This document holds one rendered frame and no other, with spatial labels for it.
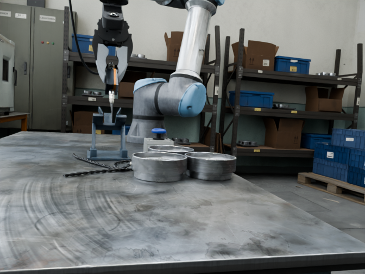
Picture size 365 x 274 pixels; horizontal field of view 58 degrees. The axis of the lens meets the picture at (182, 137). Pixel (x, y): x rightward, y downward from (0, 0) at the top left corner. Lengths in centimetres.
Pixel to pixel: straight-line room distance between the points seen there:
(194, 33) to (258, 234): 91
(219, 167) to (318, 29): 528
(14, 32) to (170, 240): 436
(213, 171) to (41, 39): 405
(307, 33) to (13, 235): 551
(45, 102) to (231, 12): 287
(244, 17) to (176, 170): 474
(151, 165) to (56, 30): 403
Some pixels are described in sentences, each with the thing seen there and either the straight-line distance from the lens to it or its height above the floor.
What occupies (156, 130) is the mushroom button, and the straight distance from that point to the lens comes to 87.
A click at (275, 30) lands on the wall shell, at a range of 544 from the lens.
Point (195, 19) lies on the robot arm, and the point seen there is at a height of 124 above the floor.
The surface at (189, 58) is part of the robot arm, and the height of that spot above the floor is 110.
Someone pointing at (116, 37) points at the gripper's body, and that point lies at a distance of 84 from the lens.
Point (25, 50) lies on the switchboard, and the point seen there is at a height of 151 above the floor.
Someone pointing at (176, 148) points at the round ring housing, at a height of 83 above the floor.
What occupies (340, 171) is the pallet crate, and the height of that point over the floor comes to 26.
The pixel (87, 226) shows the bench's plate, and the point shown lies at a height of 80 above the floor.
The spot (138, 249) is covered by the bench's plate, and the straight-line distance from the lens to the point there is 33.
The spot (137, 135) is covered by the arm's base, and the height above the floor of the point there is 83.
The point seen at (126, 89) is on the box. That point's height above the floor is 111.
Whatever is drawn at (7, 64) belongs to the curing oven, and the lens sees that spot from 314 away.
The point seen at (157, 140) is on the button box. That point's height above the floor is 85.
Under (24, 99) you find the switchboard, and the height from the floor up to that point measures 93.
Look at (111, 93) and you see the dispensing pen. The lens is 81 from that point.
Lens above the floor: 93
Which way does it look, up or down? 5 degrees down
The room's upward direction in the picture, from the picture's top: 3 degrees clockwise
